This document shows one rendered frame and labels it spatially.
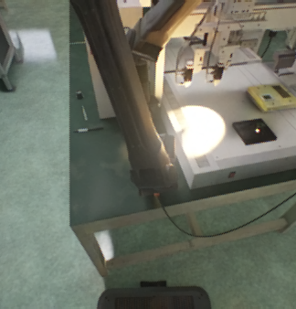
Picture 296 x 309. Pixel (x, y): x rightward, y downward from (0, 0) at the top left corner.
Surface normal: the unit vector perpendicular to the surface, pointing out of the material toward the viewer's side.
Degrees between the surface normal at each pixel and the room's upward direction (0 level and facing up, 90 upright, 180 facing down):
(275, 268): 0
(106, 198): 0
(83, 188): 0
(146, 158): 76
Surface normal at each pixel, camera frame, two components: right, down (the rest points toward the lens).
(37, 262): 0.00, -0.65
